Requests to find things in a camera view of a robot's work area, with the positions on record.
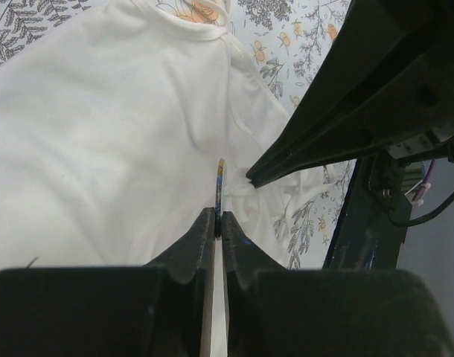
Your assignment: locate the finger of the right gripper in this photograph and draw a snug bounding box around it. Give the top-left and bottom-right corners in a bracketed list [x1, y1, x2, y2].
[251, 14, 454, 189]
[246, 1, 435, 186]

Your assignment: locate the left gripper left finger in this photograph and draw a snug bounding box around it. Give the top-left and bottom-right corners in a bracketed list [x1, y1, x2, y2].
[0, 208, 215, 356]

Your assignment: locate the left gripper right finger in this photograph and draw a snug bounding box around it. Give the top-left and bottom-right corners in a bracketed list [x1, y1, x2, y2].
[221, 212, 454, 356]

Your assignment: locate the white garment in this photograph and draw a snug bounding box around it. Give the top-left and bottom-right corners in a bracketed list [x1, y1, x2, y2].
[0, 0, 336, 357]

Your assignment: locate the floral table mat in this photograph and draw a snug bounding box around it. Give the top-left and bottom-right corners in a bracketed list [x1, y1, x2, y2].
[0, 1, 354, 269]

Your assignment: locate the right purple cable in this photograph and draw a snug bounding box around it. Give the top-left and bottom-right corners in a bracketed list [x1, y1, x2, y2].
[412, 159, 438, 200]

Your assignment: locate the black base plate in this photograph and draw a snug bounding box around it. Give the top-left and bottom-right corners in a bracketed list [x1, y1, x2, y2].
[323, 152, 426, 269]

